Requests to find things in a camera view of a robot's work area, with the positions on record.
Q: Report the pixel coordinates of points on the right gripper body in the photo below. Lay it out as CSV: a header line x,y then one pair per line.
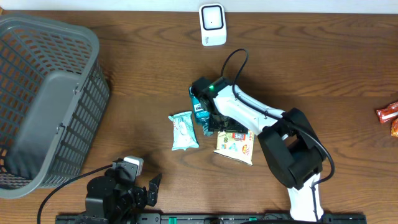
x,y
224,124

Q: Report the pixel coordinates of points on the red chocolate bar wrapper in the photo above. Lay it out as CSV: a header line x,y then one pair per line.
x,y
388,113

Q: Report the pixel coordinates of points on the grey plastic shopping basket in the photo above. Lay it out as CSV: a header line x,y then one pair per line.
x,y
53,98

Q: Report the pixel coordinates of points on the yellow snack bag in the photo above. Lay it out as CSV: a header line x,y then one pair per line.
x,y
236,146

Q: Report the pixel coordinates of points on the white barcode scanner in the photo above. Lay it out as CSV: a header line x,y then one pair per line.
x,y
212,25

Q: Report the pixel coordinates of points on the light blue wet wipes pack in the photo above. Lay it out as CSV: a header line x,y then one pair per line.
x,y
184,134

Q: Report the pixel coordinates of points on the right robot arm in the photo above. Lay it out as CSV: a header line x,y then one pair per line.
x,y
292,150

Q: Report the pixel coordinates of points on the teal mouthwash bottle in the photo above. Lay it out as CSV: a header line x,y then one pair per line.
x,y
201,116

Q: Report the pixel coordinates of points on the orange snack packet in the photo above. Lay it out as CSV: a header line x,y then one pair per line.
x,y
394,128

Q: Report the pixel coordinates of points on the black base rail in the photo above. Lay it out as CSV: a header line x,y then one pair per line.
x,y
156,218

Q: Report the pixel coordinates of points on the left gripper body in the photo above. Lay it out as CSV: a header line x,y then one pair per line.
x,y
137,197

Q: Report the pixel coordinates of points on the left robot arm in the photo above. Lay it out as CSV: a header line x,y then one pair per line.
x,y
114,196

